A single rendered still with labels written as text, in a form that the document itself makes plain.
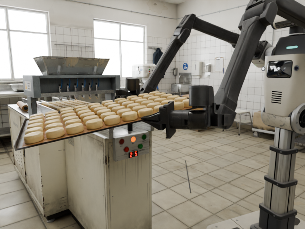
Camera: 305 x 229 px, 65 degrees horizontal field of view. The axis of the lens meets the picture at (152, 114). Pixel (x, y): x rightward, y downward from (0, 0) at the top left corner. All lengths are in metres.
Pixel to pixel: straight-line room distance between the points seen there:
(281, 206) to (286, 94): 0.61
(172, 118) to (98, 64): 1.51
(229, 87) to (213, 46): 5.30
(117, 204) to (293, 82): 1.16
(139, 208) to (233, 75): 1.16
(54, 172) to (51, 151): 0.17
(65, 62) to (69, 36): 3.42
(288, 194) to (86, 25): 4.92
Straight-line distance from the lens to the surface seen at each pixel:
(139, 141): 1.47
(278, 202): 1.55
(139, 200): 1.66
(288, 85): 1.35
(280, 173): 1.50
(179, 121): 0.69
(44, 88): 2.02
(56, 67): 2.02
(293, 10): 1.04
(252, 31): 0.85
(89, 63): 2.10
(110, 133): 1.35
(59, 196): 2.18
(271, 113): 1.42
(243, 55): 0.81
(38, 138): 0.73
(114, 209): 1.57
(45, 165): 2.05
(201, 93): 0.68
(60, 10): 5.46
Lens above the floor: 1.20
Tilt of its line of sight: 10 degrees down
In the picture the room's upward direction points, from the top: straight up
